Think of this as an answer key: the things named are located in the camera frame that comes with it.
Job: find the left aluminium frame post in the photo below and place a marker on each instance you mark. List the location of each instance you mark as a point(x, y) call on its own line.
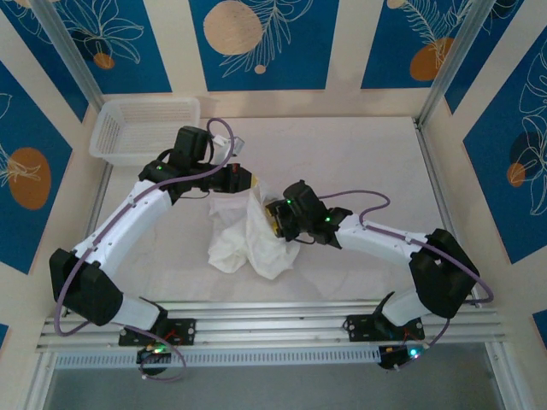
point(68, 55)

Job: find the white t-shirt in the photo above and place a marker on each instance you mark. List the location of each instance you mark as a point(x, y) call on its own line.
point(252, 247)

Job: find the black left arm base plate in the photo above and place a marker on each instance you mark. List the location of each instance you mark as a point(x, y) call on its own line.
point(184, 329)

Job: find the right controller board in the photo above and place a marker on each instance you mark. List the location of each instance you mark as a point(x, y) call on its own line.
point(397, 356)

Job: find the white plastic basket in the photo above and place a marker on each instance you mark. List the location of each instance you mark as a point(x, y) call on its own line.
point(141, 128)

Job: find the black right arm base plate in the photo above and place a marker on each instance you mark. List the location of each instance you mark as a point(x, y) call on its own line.
point(359, 326)

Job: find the left aluminium table side rail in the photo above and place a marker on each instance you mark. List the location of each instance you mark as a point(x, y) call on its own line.
point(96, 213)

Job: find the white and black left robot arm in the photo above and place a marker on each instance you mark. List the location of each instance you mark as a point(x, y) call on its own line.
point(124, 218)

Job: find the aluminium mounting rail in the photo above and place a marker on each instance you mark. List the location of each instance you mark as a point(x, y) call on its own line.
point(265, 326)

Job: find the left controller board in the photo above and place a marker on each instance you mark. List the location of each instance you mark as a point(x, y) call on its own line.
point(154, 356)

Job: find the right aluminium frame post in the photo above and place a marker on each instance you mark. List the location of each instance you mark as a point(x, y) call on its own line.
point(453, 60)

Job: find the aluminium frame post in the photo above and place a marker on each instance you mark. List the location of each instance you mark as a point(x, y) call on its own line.
point(453, 60)
point(68, 55)

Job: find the controller board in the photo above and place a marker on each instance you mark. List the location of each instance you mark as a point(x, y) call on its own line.
point(397, 356)
point(154, 356)

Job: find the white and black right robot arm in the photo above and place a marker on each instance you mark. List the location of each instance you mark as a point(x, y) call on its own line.
point(376, 239)

